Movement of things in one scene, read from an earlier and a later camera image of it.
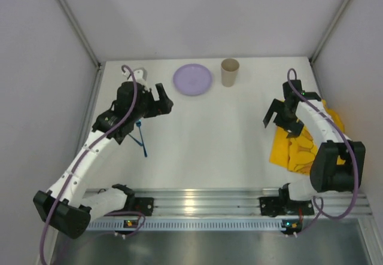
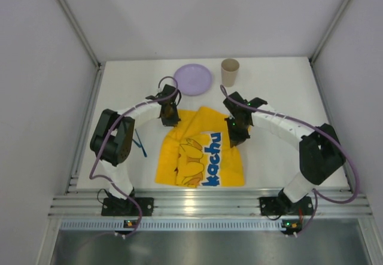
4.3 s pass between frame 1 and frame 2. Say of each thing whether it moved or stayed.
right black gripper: moved
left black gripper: moved
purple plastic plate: stayed
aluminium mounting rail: stayed
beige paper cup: stayed
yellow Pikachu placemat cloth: moved
